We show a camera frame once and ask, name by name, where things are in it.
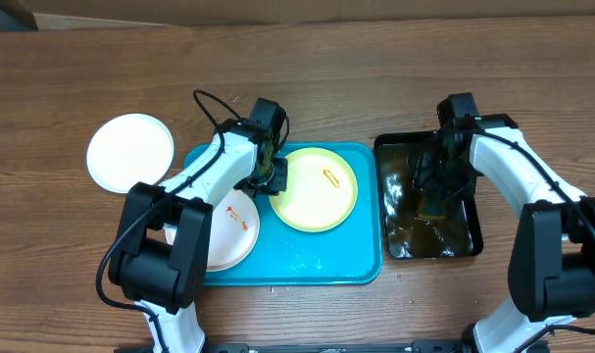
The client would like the green yellow sponge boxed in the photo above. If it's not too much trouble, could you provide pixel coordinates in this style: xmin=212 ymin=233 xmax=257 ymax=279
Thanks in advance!
xmin=418 ymin=191 xmax=447 ymax=220

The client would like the yellow-green plate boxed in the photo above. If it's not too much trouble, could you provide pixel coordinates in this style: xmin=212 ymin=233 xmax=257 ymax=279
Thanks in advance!
xmin=270 ymin=147 xmax=358 ymax=232

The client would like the white plate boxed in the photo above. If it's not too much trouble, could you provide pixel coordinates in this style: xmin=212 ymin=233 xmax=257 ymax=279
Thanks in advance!
xmin=86 ymin=113 xmax=174 ymax=193
xmin=164 ymin=188 xmax=261 ymax=273

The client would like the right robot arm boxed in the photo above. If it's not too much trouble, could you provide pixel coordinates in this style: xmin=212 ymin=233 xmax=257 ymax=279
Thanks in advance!
xmin=409 ymin=93 xmax=595 ymax=353

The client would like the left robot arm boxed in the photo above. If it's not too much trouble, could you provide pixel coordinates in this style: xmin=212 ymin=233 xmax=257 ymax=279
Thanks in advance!
xmin=95 ymin=117 xmax=289 ymax=352

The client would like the teal plastic tray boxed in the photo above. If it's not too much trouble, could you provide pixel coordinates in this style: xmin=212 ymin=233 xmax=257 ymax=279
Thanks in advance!
xmin=204 ymin=141 xmax=383 ymax=286

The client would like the black water basin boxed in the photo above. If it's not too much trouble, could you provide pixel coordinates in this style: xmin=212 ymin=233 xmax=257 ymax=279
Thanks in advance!
xmin=374 ymin=130 xmax=484 ymax=260

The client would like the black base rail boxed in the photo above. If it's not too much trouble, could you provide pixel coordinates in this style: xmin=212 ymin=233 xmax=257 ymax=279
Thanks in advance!
xmin=114 ymin=337 xmax=474 ymax=353

